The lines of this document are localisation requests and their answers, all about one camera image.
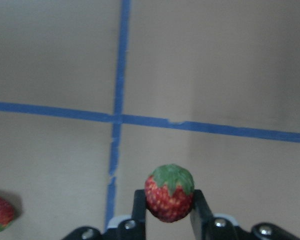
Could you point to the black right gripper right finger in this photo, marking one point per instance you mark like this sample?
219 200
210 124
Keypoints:
201 217

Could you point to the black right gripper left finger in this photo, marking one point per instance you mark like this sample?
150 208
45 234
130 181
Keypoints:
138 215

